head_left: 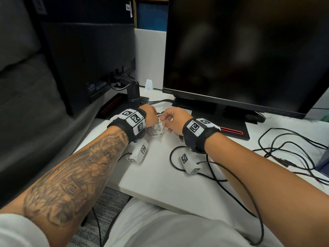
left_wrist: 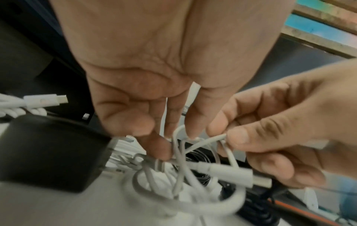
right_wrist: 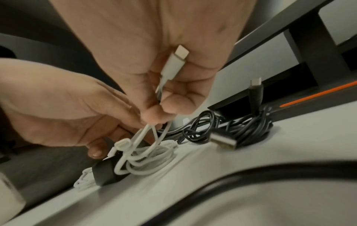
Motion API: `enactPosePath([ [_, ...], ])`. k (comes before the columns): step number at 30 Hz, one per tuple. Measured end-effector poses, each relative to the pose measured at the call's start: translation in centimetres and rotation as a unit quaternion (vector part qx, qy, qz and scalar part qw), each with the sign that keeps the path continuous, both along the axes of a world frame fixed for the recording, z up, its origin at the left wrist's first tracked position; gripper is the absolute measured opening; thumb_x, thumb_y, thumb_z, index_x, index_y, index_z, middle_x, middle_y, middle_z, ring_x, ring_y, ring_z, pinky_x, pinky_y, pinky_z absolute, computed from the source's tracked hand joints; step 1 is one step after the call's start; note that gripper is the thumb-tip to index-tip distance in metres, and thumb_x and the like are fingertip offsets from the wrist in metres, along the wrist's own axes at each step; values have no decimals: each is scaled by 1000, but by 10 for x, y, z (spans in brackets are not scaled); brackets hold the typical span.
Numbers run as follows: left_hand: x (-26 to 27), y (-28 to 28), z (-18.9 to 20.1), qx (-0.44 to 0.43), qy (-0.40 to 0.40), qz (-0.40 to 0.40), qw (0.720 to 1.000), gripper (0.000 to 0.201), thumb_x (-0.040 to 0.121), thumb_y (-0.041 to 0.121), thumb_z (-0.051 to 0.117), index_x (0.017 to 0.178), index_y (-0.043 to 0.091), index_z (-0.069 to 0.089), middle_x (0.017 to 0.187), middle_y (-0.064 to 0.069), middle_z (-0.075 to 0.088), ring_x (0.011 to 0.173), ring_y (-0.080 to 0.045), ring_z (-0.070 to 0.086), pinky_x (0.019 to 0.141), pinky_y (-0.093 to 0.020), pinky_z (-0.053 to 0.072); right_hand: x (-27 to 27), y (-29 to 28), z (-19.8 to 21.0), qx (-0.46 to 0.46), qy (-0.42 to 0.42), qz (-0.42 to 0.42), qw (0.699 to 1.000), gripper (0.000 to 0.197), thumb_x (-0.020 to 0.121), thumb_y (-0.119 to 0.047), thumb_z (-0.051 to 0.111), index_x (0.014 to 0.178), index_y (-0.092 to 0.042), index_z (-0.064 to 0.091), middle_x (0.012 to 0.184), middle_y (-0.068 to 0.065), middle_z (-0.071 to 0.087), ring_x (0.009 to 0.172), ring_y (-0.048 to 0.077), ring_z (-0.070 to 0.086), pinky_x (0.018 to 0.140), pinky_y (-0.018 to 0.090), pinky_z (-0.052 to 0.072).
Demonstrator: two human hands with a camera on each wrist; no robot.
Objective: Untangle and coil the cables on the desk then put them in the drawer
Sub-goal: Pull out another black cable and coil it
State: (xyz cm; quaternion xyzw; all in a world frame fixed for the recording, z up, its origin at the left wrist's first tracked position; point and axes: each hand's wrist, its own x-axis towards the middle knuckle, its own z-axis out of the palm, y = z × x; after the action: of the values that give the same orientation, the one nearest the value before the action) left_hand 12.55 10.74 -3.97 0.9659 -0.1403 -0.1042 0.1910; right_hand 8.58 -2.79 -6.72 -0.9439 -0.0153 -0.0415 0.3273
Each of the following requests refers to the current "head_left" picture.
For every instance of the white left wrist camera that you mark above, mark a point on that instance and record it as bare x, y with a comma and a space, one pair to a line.
138, 153

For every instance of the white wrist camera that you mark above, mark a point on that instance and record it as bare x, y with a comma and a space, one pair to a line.
138, 153
189, 162

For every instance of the person's left forearm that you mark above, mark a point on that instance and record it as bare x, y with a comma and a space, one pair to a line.
69, 182

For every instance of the grey fabric couch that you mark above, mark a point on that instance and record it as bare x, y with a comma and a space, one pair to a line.
25, 100

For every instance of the person's white shirt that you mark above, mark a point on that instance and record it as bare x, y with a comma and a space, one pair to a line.
167, 228

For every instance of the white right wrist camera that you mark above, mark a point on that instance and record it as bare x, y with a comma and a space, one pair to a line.
189, 162

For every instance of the black panel with white sticker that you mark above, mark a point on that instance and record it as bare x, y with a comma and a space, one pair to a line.
90, 10

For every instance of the black monitor arm base plate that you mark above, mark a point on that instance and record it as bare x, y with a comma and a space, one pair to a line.
113, 105

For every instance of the black computer monitor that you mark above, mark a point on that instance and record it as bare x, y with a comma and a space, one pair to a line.
244, 48

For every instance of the white partition panel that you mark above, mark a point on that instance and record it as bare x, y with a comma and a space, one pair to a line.
321, 105
149, 59

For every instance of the navy blue drawer unit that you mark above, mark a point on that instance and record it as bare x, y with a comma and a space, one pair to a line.
324, 163

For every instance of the person's left hand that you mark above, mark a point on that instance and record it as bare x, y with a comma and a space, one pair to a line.
151, 115

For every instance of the person's right forearm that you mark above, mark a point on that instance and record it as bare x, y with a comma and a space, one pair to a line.
277, 192

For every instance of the person's right hand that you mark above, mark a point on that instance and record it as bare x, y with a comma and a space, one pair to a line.
177, 120

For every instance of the small black oval device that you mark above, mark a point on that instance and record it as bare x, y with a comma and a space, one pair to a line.
254, 118

